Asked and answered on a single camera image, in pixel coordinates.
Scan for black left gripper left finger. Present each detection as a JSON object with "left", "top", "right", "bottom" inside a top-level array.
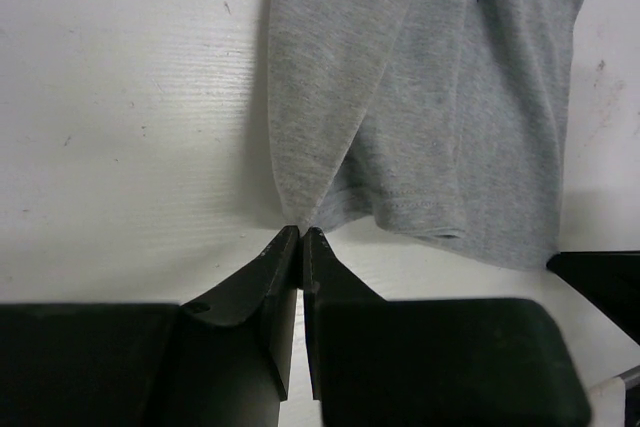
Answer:
[{"left": 1, "top": 226, "right": 299, "bottom": 426}]

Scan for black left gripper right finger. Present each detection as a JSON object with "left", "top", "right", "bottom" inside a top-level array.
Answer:
[{"left": 302, "top": 228, "right": 591, "bottom": 426}]

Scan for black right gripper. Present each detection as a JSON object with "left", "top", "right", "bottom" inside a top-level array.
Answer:
[{"left": 547, "top": 251, "right": 640, "bottom": 344}]

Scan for grey tank top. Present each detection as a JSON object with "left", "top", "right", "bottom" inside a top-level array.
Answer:
[{"left": 267, "top": 0, "right": 584, "bottom": 270}]

